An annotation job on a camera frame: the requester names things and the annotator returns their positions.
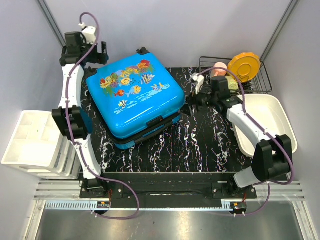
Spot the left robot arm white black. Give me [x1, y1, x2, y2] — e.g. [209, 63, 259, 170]
[51, 27, 109, 198]

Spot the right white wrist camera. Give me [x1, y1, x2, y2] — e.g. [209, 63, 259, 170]
[190, 73, 205, 95]

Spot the orange round plate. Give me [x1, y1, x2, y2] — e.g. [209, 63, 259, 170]
[227, 52, 261, 83]

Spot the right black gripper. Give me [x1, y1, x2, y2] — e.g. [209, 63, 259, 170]
[177, 83, 218, 118]

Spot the white drawer organizer box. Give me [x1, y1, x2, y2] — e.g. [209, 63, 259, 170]
[1, 110, 81, 180]

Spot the aluminium rail frame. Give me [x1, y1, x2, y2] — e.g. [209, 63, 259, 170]
[34, 180, 305, 211]

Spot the light green cup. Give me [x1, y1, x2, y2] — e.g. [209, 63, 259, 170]
[225, 75, 239, 92]

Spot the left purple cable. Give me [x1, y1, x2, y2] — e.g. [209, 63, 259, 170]
[64, 12, 140, 221]

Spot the black wire dish rack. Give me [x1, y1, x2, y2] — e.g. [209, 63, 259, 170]
[199, 56, 273, 94]

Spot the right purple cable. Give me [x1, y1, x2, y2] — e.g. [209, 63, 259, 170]
[193, 68, 295, 217]

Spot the pink plastic cup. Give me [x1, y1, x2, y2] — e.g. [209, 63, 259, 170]
[210, 62, 227, 78]

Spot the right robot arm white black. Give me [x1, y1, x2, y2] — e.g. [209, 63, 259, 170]
[181, 73, 293, 199]

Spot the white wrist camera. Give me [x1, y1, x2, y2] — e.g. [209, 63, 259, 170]
[190, 73, 205, 95]
[79, 23, 97, 45]

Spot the purple cable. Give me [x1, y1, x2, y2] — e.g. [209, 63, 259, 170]
[193, 68, 295, 217]
[64, 12, 140, 221]

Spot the blue cartoon fish suitcase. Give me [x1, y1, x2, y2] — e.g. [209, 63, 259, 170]
[86, 47, 185, 150]

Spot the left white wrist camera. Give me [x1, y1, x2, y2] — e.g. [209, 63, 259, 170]
[79, 23, 97, 45]

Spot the black marbled table mat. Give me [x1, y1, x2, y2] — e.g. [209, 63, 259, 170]
[81, 81, 252, 173]

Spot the white rectangular plastic basin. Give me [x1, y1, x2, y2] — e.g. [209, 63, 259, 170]
[232, 93, 298, 158]

